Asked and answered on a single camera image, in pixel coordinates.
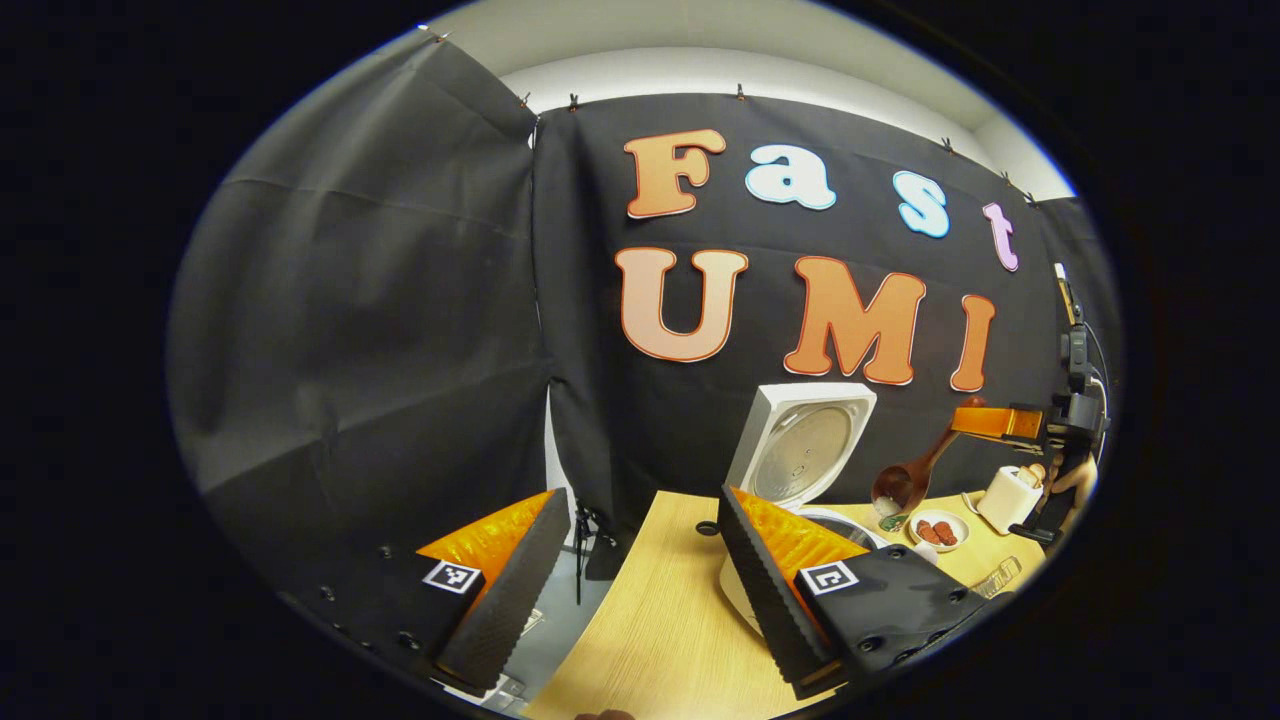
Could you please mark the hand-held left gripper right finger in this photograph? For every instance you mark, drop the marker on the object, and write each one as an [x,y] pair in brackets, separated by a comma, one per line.
[765,590]

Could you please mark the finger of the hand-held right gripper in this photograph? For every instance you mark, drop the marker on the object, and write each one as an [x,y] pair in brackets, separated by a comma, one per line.
[995,422]

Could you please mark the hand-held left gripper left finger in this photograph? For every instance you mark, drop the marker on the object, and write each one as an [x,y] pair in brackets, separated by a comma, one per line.
[520,590]

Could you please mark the brown wooden spoon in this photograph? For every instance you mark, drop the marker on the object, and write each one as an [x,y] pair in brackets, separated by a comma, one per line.
[905,483]

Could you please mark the white rice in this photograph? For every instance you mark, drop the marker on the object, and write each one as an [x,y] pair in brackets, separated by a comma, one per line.
[886,506]

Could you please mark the white rice cooker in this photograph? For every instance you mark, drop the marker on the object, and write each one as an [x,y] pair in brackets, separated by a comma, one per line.
[800,450]

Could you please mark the clear chopstick holder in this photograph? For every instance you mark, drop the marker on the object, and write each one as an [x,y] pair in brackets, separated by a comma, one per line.
[1000,577]

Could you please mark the toast slice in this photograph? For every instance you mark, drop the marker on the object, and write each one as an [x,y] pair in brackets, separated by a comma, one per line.
[1032,476]

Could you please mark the black tripod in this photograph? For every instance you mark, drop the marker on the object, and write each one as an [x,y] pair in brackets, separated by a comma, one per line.
[583,540]

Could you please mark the white toaster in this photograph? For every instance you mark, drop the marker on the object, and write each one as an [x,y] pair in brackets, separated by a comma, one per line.
[1005,502]

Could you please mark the white round plate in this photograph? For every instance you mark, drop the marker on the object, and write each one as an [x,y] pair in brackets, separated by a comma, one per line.
[940,515]

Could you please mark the small dish with greens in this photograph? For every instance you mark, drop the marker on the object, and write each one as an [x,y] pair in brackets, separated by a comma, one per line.
[893,523]

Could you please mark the black backdrop cloth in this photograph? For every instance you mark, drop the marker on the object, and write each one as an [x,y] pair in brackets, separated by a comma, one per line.
[350,300]

